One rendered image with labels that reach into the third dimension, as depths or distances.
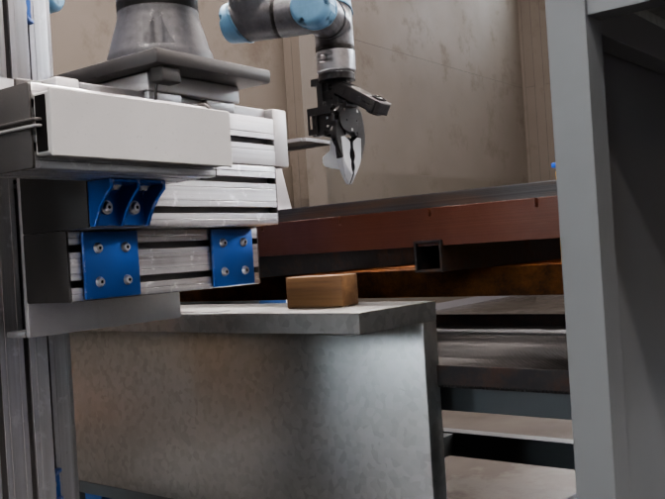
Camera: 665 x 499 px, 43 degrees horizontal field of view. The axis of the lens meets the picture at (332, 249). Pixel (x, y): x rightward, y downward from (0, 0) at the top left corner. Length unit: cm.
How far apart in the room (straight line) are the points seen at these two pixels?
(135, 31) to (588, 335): 72
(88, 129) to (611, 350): 57
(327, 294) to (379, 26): 851
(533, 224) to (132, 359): 91
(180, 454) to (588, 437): 101
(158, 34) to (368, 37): 834
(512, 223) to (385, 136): 826
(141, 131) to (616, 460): 60
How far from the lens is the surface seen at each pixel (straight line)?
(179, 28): 123
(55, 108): 91
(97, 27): 672
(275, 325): 129
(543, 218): 126
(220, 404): 163
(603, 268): 87
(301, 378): 148
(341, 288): 132
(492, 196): 134
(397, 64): 995
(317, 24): 156
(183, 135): 102
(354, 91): 163
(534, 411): 136
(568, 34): 89
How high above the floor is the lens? 77
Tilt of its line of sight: level
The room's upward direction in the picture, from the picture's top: 4 degrees counter-clockwise
